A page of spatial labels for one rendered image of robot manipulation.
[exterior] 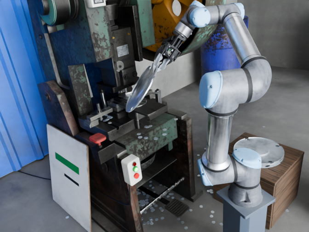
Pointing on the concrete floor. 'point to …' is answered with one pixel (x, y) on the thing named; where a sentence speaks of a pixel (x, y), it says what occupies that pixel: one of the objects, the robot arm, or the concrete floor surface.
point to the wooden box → (275, 180)
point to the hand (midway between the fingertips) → (155, 69)
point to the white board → (70, 175)
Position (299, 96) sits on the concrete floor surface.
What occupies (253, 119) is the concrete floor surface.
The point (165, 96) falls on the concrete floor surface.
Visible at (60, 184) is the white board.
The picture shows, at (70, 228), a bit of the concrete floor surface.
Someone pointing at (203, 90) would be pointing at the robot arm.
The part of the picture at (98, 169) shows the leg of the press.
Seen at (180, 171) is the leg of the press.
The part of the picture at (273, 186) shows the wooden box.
